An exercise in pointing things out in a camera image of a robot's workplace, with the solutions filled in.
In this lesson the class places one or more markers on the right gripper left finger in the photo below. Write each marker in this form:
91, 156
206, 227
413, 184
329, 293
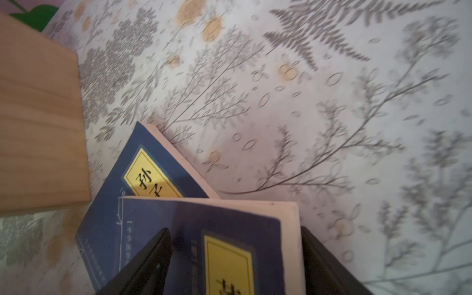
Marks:
146, 273

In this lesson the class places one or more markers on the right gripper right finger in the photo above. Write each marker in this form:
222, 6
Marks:
324, 274

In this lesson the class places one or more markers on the blue book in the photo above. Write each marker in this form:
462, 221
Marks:
148, 166
219, 247

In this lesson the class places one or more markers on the wooden two-tier shelf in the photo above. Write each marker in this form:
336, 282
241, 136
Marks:
43, 145

